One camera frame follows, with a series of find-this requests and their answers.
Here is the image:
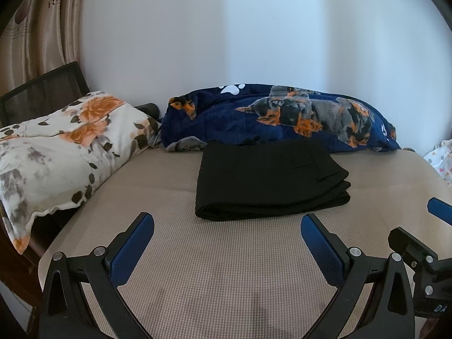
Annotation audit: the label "beige floral curtain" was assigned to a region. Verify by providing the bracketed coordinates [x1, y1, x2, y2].
[1, 0, 83, 95]

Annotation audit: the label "white patterned sheet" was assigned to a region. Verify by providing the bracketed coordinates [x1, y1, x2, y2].
[424, 139, 452, 187]

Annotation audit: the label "black mesh chair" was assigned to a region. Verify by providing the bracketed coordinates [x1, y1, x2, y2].
[1, 61, 90, 126]

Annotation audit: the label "navy dog print blanket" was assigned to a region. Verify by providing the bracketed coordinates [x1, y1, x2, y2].
[160, 83, 400, 153]

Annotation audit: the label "beige mattress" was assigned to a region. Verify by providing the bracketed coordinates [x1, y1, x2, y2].
[38, 149, 451, 338]

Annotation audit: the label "white floral pillow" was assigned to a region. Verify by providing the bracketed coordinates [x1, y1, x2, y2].
[1, 91, 160, 254]

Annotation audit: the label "black pants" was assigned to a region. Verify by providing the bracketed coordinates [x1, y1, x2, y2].
[195, 140, 351, 221]

